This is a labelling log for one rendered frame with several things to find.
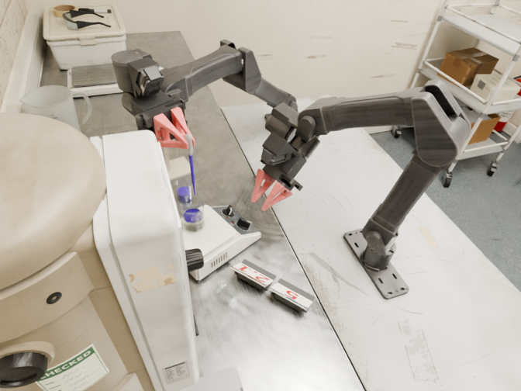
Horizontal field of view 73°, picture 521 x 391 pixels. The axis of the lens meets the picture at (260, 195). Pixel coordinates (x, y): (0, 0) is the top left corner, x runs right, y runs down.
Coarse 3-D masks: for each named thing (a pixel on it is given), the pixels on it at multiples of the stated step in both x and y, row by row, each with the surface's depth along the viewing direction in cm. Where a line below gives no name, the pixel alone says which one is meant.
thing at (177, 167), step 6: (168, 156) 102; (168, 162) 104; (174, 162) 109; (180, 162) 109; (186, 162) 109; (168, 168) 105; (174, 168) 107; (180, 168) 107; (186, 168) 107; (168, 174) 105; (174, 174) 105; (180, 174) 105; (186, 174) 106
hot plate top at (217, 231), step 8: (208, 208) 85; (208, 216) 84; (216, 216) 84; (208, 224) 82; (216, 224) 82; (224, 224) 82; (184, 232) 80; (200, 232) 80; (208, 232) 80; (216, 232) 80; (224, 232) 81; (232, 232) 81; (184, 240) 78; (192, 240) 78; (200, 240) 78; (208, 240) 78; (216, 240) 79; (224, 240) 79; (192, 248) 77; (200, 248) 77; (208, 248) 77
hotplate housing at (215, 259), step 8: (232, 240) 81; (240, 240) 83; (248, 240) 86; (256, 240) 90; (216, 248) 79; (224, 248) 80; (232, 248) 82; (240, 248) 85; (208, 256) 78; (216, 256) 79; (224, 256) 81; (232, 256) 84; (208, 264) 78; (216, 264) 81; (192, 272) 79; (200, 272) 78; (208, 272) 80; (200, 280) 80
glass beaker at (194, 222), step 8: (184, 200) 78; (192, 200) 79; (200, 200) 78; (184, 208) 79; (200, 208) 75; (184, 216) 76; (192, 216) 76; (200, 216) 77; (184, 224) 78; (192, 224) 77; (200, 224) 79; (192, 232) 79
